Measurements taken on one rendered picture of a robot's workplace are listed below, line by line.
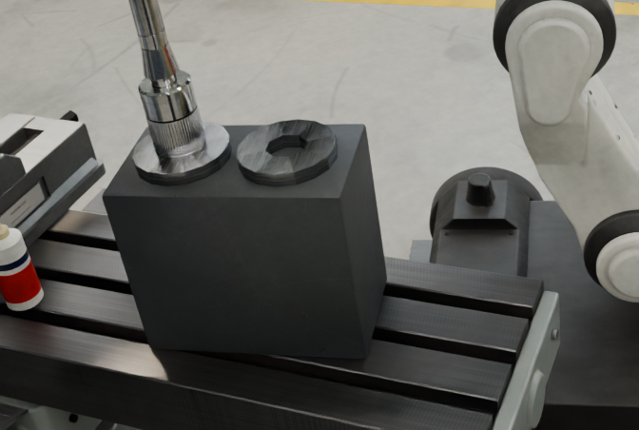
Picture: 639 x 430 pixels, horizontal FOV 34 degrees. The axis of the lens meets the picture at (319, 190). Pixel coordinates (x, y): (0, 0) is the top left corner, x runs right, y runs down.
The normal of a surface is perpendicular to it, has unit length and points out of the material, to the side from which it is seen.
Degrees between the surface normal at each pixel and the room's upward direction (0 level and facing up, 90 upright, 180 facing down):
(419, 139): 0
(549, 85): 90
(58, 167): 90
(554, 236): 0
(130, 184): 0
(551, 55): 90
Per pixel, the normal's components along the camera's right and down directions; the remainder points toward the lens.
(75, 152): 0.89, 0.14
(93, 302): -0.14, -0.82
